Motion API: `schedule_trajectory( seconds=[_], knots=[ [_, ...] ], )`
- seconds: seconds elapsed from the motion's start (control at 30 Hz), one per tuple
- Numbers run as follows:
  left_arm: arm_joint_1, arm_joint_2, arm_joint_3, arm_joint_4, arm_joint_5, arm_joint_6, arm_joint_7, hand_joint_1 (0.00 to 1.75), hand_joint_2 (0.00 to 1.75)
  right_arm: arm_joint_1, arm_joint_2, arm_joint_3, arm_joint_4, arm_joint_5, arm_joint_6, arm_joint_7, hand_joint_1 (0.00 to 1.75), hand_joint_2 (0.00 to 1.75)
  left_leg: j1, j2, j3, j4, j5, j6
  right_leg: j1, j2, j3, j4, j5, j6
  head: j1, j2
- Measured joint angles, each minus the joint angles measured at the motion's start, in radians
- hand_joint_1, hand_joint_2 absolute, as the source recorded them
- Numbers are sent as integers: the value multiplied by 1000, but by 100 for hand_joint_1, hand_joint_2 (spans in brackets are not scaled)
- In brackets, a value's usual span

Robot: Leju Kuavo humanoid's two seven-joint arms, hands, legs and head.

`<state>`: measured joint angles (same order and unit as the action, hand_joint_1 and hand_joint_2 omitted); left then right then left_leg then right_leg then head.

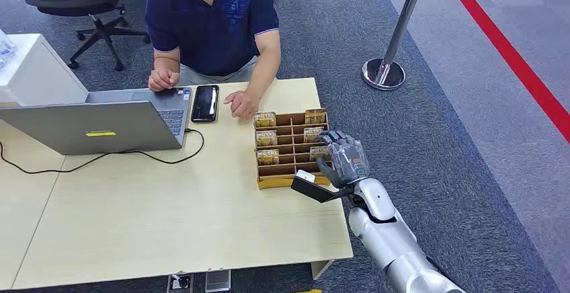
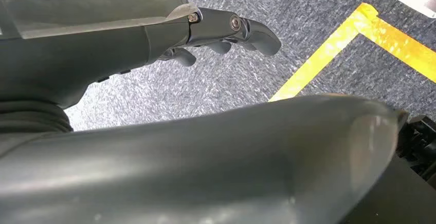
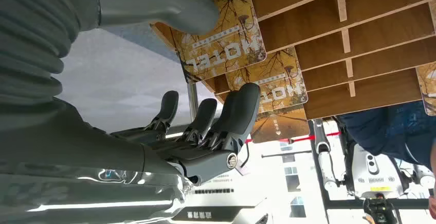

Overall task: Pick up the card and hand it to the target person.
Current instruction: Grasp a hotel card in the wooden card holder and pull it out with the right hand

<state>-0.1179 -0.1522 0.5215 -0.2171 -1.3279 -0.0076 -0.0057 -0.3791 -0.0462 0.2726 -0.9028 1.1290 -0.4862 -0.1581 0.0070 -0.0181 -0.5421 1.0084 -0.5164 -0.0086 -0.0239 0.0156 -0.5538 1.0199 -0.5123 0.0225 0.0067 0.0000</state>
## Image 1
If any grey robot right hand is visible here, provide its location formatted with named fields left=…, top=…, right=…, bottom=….
left=316, top=130, right=371, bottom=190

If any person's right hand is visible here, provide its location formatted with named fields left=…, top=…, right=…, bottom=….
left=147, top=68, right=181, bottom=92

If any person's left hand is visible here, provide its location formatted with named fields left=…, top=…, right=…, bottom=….
left=223, top=89, right=260, bottom=121

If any gold hotel card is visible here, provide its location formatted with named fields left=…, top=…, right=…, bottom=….
left=303, top=127, right=325, bottom=144
left=304, top=108, right=327, bottom=125
left=254, top=112, right=277, bottom=128
left=255, top=130, right=278, bottom=147
left=309, top=146, right=331, bottom=162
left=256, top=149, right=280, bottom=166

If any brown cardboard card holder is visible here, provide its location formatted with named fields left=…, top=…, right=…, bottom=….
left=253, top=108, right=333, bottom=191

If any person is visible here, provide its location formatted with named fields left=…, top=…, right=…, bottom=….
left=145, top=0, right=282, bottom=121

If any black smartphone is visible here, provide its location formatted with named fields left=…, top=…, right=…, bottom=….
left=191, top=85, right=220, bottom=124

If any grey laptop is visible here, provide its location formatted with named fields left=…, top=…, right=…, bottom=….
left=0, top=87, right=193, bottom=156

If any pale wooden table leg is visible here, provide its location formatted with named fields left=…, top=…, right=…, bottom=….
left=310, top=259, right=335, bottom=281

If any white cabinet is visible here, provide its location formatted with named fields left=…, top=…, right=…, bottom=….
left=0, top=33, right=89, bottom=108

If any clear plastic bag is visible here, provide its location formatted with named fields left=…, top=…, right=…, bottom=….
left=0, top=28, right=18, bottom=70

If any floor power socket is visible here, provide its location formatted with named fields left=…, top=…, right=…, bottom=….
left=166, top=273, right=195, bottom=293

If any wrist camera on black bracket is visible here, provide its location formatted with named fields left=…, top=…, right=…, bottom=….
left=290, top=169, right=356, bottom=204

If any black laptop cable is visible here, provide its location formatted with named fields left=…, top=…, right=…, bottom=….
left=0, top=128, right=206, bottom=175

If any chrome stanchion post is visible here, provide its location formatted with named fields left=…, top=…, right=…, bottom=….
left=361, top=0, right=431, bottom=91

